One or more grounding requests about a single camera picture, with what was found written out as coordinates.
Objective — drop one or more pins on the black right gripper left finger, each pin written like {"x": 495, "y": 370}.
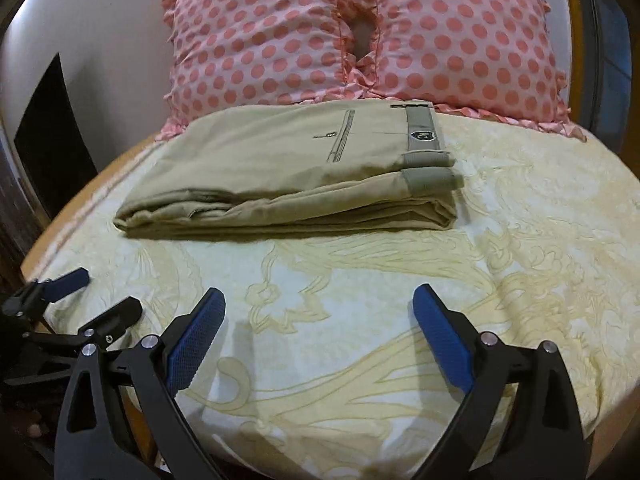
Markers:
{"x": 94, "y": 439}

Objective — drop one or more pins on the khaki beige pants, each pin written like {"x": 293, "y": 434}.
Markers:
{"x": 332, "y": 167}

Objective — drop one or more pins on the cream patterned bed sheet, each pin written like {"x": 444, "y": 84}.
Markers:
{"x": 320, "y": 370}

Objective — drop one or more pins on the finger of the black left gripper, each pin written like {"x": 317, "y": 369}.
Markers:
{"x": 113, "y": 323}
{"x": 28, "y": 304}

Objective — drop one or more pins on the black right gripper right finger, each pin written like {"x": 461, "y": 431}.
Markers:
{"x": 543, "y": 438}

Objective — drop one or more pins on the black rectangular panel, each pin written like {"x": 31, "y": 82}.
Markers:
{"x": 50, "y": 146}

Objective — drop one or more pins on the pink polka dot pillow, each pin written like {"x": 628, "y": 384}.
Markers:
{"x": 485, "y": 59}

